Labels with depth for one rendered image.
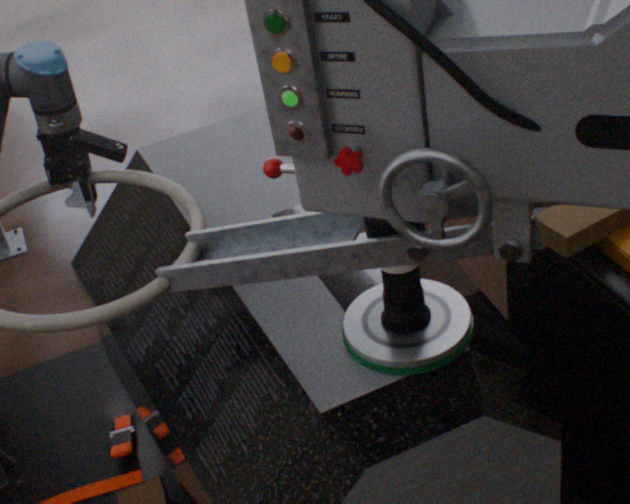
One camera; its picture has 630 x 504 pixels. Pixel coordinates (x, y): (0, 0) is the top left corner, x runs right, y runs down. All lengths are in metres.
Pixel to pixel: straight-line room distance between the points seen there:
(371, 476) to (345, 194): 0.45
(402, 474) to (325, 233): 0.41
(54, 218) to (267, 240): 2.38
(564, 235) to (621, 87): 0.74
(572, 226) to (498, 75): 0.75
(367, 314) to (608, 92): 0.62
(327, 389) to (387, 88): 0.53
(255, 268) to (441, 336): 0.32
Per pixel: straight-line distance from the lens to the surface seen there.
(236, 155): 2.09
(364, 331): 1.46
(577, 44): 1.05
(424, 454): 1.42
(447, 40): 1.08
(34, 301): 3.40
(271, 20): 1.10
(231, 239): 1.59
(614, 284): 1.79
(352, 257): 1.35
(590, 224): 1.79
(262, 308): 1.59
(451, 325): 1.45
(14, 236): 3.82
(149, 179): 1.85
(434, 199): 1.10
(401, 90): 1.10
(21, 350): 3.19
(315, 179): 1.22
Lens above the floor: 1.86
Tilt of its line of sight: 35 degrees down
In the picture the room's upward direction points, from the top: 11 degrees counter-clockwise
